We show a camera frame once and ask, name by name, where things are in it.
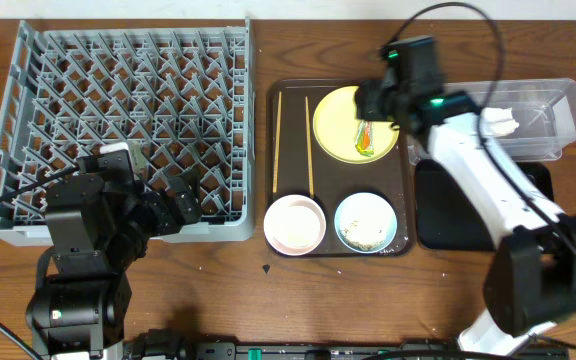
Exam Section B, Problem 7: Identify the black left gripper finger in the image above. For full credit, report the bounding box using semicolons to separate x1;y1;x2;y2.
166;176;188;199
175;193;202;225

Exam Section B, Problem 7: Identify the green snack wrapper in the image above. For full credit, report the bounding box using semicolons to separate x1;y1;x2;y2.
355;120;374;157

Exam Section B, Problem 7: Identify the white pink bowl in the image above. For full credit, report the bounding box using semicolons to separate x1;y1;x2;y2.
263;195;327;257

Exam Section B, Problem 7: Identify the light blue bowl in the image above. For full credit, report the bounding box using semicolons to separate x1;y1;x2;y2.
334;192;398;254

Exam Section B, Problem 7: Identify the white napkin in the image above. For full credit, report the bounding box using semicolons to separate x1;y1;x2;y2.
481;107;519;137

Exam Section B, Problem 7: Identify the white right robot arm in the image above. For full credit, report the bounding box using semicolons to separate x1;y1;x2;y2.
354;71;576;356

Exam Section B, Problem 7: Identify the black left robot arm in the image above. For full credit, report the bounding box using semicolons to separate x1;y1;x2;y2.
26;171;202;359

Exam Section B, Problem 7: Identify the black waste tray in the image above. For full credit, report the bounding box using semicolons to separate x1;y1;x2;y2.
413;158;554;252

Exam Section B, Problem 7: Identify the clear plastic waste bin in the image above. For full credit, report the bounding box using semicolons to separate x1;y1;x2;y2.
403;77;576;165

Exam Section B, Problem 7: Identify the yellow round plate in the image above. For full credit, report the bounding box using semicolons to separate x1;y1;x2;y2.
313;86;399;164

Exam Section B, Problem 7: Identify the grey plastic dish rack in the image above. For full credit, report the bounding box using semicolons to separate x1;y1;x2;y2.
0;22;255;246

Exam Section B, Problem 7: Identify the dark brown serving tray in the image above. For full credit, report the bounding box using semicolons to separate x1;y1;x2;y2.
267;79;416;258

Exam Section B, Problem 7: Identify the black rail at table edge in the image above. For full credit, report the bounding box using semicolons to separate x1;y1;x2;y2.
117;329;466;360

